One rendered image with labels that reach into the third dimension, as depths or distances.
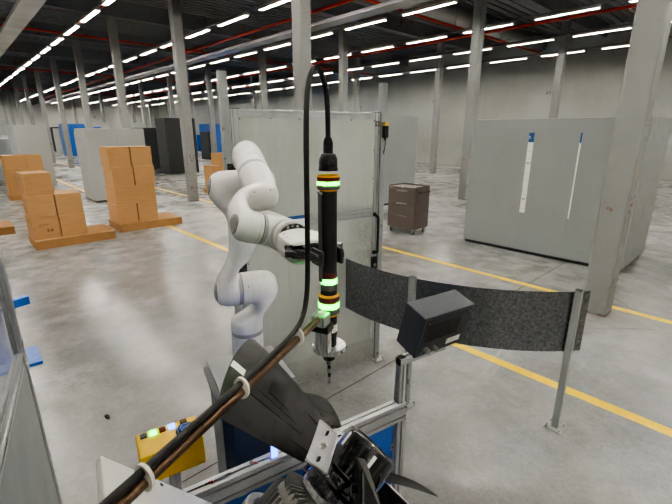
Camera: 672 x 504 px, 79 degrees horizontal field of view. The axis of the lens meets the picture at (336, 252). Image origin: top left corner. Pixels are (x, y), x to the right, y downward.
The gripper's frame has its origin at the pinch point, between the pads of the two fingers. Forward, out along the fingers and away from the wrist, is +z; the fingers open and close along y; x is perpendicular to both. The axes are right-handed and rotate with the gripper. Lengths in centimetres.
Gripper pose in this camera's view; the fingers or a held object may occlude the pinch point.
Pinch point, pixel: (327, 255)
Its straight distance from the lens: 81.1
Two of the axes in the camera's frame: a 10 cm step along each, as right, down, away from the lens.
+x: 0.0, -9.6, -2.8
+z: 5.3, 2.4, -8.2
